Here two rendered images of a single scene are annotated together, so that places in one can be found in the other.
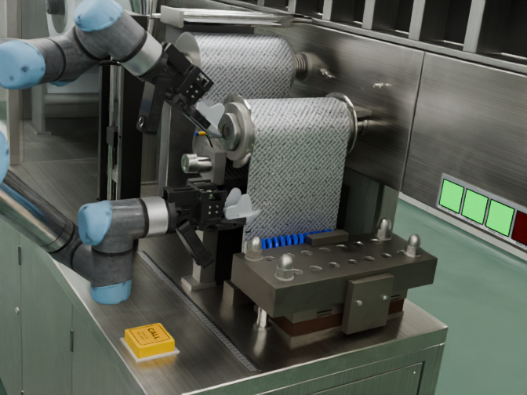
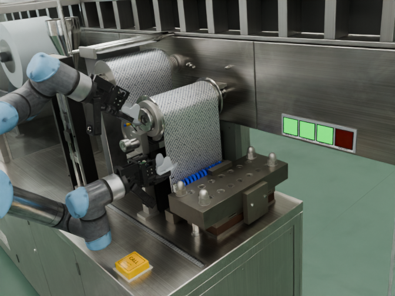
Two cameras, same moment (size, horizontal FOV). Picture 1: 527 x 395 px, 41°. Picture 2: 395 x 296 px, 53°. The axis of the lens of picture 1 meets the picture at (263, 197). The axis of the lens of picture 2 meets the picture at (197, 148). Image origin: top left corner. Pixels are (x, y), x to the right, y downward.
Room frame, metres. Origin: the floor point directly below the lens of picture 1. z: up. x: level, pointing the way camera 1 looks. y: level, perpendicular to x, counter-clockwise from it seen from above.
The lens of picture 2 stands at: (0.19, 0.08, 1.64)
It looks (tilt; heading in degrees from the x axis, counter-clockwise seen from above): 23 degrees down; 353
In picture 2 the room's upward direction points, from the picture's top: 6 degrees counter-clockwise
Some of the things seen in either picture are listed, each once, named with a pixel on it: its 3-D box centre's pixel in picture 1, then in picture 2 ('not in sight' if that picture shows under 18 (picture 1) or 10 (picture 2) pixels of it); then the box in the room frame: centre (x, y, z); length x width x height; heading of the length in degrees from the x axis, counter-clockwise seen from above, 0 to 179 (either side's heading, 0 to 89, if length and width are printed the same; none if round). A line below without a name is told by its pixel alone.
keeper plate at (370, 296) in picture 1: (368, 303); (256, 202); (1.25, -0.23, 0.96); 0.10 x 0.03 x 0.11; 123
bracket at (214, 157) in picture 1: (201, 219); (141, 176); (1.39, 0.12, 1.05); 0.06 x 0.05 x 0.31; 123
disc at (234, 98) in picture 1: (235, 131); (149, 118); (1.39, 0.07, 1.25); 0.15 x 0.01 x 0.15; 33
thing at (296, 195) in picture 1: (294, 199); (195, 150); (1.40, -0.07, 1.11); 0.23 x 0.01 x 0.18; 123
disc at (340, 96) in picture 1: (335, 126); (207, 97); (1.52, -0.14, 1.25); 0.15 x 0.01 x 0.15; 33
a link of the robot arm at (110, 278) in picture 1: (106, 268); (91, 227); (1.20, 0.28, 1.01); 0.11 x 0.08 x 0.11; 48
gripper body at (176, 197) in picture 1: (192, 208); (136, 174); (1.27, 0.13, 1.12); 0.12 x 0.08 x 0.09; 123
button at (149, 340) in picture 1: (149, 340); (131, 265); (1.12, 0.18, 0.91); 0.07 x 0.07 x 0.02; 33
